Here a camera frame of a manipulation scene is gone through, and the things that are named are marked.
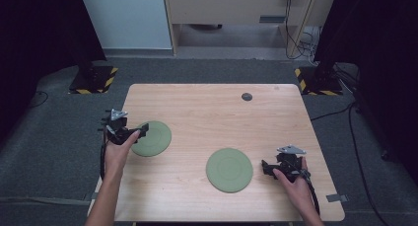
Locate dark curtain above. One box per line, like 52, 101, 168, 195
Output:
313, 0, 418, 185
0, 0, 107, 145

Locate white cable bundle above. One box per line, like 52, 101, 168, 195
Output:
300, 26, 322, 66

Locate grey desk label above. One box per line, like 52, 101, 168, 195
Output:
258, 15, 287, 24

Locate hand-held gripper black cable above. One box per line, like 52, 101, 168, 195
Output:
99, 125, 110, 182
302, 171, 322, 217

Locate black stand with striped base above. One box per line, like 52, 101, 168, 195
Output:
293, 38, 345, 97
67, 38, 119, 96

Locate person's left hand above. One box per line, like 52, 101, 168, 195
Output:
104, 129, 142, 180

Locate short black floor cable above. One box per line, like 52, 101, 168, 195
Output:
310, 102, 358, 122

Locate thin black floor cable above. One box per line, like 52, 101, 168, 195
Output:
30, 90, 50, 110

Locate left hand-held gripper black cable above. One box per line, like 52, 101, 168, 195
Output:
99, 125, 110, 182

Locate beige wooden desk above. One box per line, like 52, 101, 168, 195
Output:
163, 0, 339, 59

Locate person's right hand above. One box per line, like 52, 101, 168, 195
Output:
272, 156, 317, 215

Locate long black floor cable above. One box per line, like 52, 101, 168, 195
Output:
348, 102, 383, 226

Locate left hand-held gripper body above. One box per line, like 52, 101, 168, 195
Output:
98, 109, 136, 146

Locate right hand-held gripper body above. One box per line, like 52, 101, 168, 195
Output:
275, 144, 312, 183

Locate green round plate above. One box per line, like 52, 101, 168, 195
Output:
130, 120, 173, 158
205, 147, 254, 194

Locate right hand-held gripper black cable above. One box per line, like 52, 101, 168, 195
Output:
302, 171, 322, 217

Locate black hanging cable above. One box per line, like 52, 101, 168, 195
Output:
284, 0, 309, 60

